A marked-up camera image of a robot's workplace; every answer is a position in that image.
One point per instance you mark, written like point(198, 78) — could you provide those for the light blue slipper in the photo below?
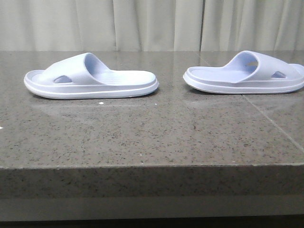
point(248, 72)
point(85, 77)

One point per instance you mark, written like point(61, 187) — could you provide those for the beige pleated curtain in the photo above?
point(151, 25)

